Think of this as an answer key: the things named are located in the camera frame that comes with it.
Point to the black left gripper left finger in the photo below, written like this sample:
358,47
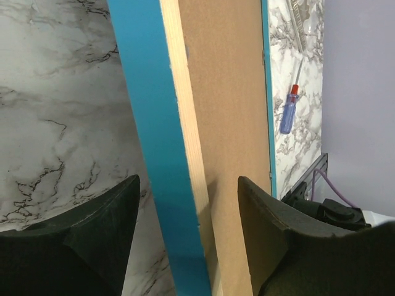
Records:
83,251

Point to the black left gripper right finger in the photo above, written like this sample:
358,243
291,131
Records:
290,253

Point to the blue red screwdriver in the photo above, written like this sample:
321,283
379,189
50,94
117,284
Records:
290,106

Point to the blue picture frame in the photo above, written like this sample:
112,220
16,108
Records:
154,59

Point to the clear bag of hardware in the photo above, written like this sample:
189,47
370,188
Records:
300,13

